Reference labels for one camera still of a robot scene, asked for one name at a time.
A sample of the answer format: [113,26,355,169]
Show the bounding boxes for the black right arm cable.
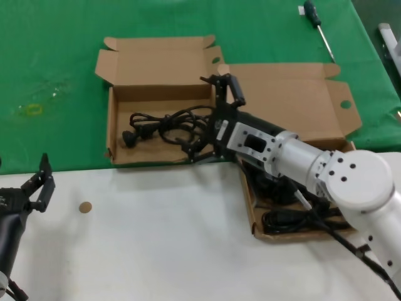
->
[293,186,401,299]

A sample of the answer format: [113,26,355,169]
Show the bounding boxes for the grey metal bar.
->
[377,23,401,76]

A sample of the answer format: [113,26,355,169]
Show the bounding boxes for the black left arm wire bundle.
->
[0,277,29,301]

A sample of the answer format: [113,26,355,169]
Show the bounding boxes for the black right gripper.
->
[180,72,284,165]

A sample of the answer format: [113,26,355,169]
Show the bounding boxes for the green handled screwdriver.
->
[303,0,336,63]

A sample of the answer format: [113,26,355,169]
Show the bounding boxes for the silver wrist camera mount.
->
[215,121,278,172]

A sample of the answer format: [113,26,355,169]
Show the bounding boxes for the open brown cardboard box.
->
[216,62,363,243]
[95,34,226,166]

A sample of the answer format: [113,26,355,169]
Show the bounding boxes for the green table cloth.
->
[0,0,401,175]

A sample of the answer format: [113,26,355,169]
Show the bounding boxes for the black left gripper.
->
[0,152,57,219]

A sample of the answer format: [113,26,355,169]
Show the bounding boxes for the black power cable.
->
[121,105,217,149]
[251,171,302,208]
[261,208,349,235]

